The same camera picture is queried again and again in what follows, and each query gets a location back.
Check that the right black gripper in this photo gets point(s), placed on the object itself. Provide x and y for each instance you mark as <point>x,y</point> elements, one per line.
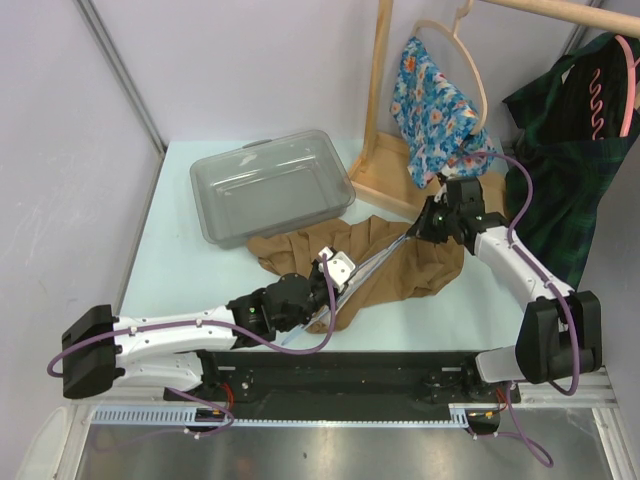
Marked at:
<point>421,228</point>

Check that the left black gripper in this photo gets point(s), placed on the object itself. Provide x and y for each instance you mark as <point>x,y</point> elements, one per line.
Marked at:
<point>314,270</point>

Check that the tan garment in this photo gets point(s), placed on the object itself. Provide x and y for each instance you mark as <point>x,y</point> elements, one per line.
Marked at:
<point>416,269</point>

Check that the blue wire hanger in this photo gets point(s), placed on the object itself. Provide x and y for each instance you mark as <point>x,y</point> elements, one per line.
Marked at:
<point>328,315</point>

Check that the blue floral skirt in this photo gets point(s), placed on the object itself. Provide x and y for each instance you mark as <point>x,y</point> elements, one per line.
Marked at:
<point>435,119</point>

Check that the green plaid garment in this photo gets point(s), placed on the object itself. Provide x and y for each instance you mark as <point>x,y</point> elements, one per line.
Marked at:
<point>568,173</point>

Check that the beige wooden hanger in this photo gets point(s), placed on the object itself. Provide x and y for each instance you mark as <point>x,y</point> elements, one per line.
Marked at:
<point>452,35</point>

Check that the pink plastic hanger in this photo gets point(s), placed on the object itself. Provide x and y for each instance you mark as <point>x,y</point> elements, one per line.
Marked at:
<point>612,89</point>

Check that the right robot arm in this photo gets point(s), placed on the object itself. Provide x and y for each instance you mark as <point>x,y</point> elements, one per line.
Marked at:
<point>560,334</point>

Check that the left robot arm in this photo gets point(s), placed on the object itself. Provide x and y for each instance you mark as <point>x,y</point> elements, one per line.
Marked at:
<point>101,350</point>

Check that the wooden clothes rack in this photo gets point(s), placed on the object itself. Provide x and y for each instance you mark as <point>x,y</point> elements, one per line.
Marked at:
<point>379,175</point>

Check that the clear plastic tray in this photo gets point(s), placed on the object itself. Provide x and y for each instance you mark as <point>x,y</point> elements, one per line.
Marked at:
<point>270,187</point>

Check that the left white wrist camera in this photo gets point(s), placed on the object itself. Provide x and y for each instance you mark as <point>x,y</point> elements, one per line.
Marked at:
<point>338,266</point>

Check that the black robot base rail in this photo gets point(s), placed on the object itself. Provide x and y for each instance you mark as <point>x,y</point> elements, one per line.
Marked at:
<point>378,389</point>

